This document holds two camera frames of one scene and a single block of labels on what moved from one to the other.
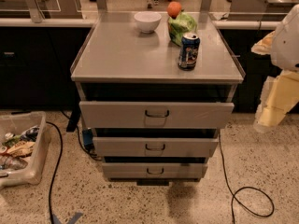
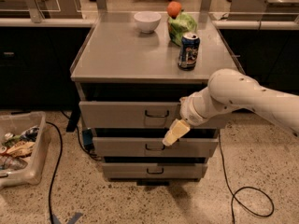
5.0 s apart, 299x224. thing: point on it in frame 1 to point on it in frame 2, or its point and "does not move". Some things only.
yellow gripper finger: [278, 95] to [176, 130]
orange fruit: [174, 9] does not move
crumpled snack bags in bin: [15, 147] does not move
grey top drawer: [140, 114] does not move
